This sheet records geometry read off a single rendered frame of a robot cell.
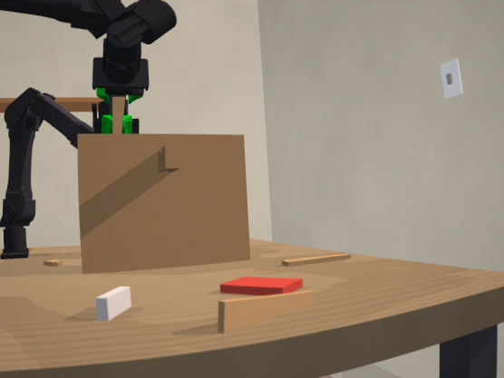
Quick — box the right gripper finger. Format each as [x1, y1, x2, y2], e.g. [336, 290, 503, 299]
[97, 88, 109, 104]
[128, 95, 143, 104]

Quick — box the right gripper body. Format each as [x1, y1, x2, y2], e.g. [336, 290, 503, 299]
[92, 55, 149, 95]

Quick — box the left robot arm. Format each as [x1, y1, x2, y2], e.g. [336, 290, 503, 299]
[0, 87, 94, 259]

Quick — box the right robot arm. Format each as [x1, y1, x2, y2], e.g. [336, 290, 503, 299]
[0, 0, 177, 73]

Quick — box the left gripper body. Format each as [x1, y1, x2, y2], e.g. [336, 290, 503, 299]
[94, 116, 140, 134]

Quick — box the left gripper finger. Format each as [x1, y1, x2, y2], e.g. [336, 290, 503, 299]
[122, 115, 132, 133]
[102, 115, 112, 134]

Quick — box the small white rectangular block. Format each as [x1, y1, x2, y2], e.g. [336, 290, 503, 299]
[95, 286, 131, 321]

